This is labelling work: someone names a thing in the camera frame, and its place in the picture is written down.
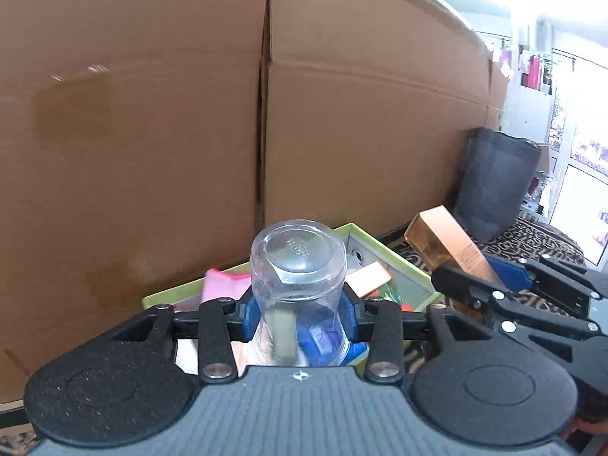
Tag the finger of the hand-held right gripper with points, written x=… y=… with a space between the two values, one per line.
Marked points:
x=468 y=289
x=510 y=273

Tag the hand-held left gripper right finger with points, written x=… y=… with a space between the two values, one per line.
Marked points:
x=352 y=316

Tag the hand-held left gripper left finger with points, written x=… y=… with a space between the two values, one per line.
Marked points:
x=244 y=318

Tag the green shoe box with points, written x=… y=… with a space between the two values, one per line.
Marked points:
x=375 y=251

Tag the clear plastic cup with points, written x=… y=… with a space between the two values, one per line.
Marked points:
x=297 y=266

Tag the blue box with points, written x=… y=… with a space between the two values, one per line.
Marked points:
x=356 y=351

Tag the pink cloth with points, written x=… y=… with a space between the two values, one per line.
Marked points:
x=223 y=285

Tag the green box red print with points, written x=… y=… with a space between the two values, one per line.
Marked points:
x=394 y=298

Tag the dark grey bag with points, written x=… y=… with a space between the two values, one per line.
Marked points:
x=494 y=185

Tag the large brown cardboard backdrop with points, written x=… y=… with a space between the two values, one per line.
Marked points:
x=142 y=128

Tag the white window frame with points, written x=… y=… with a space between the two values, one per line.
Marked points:
x=565 y=161

